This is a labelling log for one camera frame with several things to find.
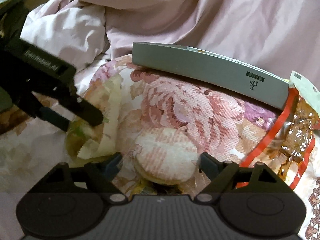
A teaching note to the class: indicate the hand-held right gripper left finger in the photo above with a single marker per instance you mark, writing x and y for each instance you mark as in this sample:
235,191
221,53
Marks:
113,165

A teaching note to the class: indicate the red orange snack packet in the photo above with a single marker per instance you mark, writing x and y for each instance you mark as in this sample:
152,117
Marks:
292,140

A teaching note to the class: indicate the pale pink duvet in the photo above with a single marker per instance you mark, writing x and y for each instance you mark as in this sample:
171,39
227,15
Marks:
67,35

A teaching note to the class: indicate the floral bedsheet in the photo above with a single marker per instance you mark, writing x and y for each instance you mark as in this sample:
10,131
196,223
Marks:
190,120

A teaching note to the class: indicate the yellow bread packet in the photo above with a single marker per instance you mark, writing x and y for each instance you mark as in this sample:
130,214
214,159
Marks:
110,130

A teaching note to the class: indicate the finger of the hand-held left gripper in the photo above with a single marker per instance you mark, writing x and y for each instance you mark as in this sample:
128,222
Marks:
86,111
53,118

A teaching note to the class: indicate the pink satin curtain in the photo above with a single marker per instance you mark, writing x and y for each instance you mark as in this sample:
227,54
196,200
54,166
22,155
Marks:
225,17

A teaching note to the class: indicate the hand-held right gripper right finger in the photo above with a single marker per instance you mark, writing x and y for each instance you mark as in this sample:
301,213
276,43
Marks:
208,165

